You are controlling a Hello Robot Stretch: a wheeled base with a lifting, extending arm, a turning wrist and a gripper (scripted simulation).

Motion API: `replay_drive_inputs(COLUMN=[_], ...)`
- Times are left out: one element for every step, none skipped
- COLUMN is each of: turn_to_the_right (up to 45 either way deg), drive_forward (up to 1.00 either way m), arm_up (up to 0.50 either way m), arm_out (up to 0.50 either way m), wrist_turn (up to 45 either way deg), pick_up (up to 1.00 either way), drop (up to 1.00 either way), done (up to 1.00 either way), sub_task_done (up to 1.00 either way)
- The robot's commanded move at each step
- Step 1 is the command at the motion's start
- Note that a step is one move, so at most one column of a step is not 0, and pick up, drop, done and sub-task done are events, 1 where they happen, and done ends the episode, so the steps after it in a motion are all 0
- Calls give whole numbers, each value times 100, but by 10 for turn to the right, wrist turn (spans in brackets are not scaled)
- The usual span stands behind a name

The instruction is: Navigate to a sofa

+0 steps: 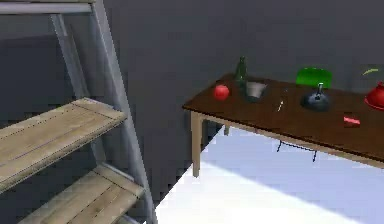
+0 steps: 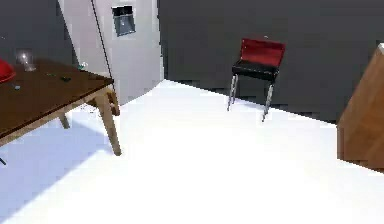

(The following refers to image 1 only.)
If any red apple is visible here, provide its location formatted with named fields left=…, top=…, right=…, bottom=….
left=213, top=84, right=231, bottom=102

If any green glass bottle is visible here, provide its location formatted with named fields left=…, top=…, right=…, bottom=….
left=234, top=56, right=249, bottom=88

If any grey metal cup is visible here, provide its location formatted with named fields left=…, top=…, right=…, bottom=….
left=244, top=81, right=269, bottom=102

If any dark brown wooden table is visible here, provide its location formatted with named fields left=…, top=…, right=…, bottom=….
left=182, top=72, right=384, bottom=179

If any green shade desk lamp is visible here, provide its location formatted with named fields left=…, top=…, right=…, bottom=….
left=295, top=67, right=334, bottom=112

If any grey metal wooden shelf unit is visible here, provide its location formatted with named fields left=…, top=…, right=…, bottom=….
left=0, top=0, right=159, bottom=224

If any small red flat block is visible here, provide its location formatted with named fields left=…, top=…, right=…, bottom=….
left=343, top=115, right=362, bottom=128

